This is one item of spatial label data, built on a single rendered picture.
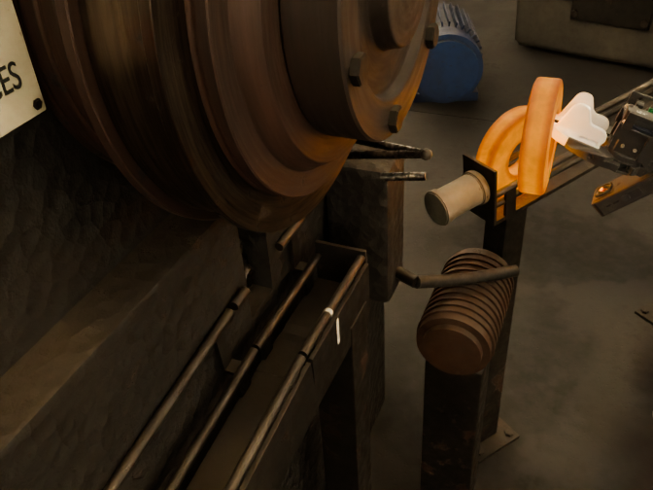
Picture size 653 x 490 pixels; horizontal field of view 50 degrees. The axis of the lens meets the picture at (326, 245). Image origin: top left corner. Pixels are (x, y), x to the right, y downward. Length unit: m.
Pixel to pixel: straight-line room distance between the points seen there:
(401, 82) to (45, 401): 0.42
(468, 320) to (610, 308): 0.94
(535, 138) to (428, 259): 1.22
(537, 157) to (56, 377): 0.62
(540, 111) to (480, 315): 0.37
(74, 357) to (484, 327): 0.69
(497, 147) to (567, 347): 0.86
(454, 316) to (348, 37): 0.68
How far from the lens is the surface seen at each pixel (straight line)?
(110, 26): 0.49
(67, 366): 0.62
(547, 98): 0.94
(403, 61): 0.69
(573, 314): 1.98
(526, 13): 3.55
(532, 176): 0.94
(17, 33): 0.56
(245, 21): 0.50
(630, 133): 0.96
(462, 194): 1.11
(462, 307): 1.14
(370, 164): 0.97
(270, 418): 0.76
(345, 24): 0.51
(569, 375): 1.81
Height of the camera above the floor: 1.28
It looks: 36 degrees down
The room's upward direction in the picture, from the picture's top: 4 degrees counter-clockwise
